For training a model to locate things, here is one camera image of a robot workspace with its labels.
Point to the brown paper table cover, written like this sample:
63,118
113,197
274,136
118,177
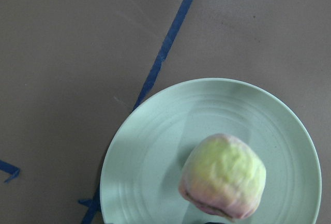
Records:
71,72

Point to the green pink peach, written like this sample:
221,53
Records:
223,176

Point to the green plate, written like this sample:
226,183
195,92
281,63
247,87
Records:
142,167

